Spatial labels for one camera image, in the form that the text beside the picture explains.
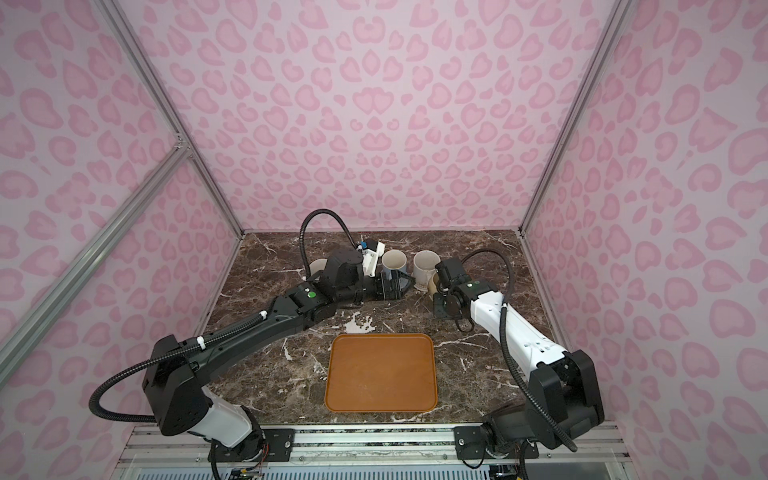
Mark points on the aluminium frame corner post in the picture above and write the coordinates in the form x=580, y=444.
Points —
x=129, y=41
x=621, y=13

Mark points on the beige ceramic mug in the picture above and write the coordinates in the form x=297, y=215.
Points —
x=432, y=285

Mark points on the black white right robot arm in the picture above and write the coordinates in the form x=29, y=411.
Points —
x=560, y=387

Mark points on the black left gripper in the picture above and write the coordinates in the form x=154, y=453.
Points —
x=397, y=291

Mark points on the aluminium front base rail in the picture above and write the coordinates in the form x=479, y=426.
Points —
x=375, y=451

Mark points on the light blue ceramic mug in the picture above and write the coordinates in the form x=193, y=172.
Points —
x=393, y=260

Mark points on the orange wooden tray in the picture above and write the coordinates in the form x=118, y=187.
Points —
x=382, y=373

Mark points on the white speckled ceramic mug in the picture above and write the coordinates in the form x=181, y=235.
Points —
x=424, y=267

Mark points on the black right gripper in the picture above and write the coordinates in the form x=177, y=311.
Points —
x=438, y=310

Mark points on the aluminium frame corner post left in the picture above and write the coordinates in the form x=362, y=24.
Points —
x=129, y=41

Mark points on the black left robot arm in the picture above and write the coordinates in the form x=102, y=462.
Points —
x=176, y=385

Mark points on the aluminium frame corner post right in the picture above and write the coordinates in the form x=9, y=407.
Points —
x=621, y=13

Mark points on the aluminium diagonal frame bar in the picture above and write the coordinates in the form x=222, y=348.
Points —
x=38, y=321

